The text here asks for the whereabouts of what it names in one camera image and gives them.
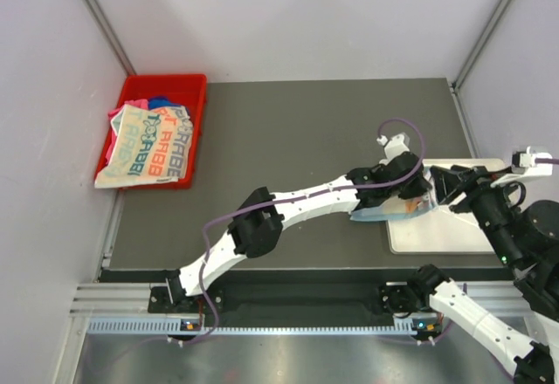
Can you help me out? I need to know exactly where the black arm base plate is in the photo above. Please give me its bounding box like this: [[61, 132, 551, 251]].
[[148, 270, 426, 326]]

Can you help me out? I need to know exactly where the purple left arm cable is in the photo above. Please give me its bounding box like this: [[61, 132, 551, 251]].
[[199, 117, 428, 344]]

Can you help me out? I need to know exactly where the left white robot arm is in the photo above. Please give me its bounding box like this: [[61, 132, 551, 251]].
[[166, 151, 431, 312]]

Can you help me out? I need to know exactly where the white plastic tray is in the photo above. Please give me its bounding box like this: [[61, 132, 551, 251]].
[[385, 158, 516, 255]]

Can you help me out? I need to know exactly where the blue polka dot towel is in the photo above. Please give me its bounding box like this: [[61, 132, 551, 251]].
[[350, 168, 438, 223]]

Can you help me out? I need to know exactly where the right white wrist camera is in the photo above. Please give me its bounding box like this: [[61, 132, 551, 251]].
[[493, 146, 558, 186]]

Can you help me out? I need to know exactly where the dark blue towel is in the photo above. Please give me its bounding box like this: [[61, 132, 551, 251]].
[[148, 96, 190, 117]]

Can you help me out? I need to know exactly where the pink towel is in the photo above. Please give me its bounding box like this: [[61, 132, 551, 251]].
[[107, 98, 150, 167]]

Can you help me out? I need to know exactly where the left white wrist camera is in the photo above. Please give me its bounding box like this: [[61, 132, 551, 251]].
[[376, 133, 410, 165]]

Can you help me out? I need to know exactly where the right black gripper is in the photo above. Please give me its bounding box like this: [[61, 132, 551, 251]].
[[429, 162, 521, 266]]

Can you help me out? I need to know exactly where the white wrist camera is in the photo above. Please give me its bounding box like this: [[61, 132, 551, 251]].
[[493, 146, 558, 186], [376, 133, 410, 165]]

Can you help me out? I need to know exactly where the beige rabbit letter towel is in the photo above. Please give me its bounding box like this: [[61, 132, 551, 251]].
[[94, 102, 194, 189]]

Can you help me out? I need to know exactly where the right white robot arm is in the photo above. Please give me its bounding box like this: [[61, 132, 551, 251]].
[[407, 166, 558, 383]]

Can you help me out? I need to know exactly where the aluminium frame rail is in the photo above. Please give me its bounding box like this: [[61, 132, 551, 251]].
[[70, 281, 531, 317]]

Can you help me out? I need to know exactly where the grey slotted cable duct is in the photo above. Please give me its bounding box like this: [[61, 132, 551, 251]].
[[86, 317, 418, 336]]

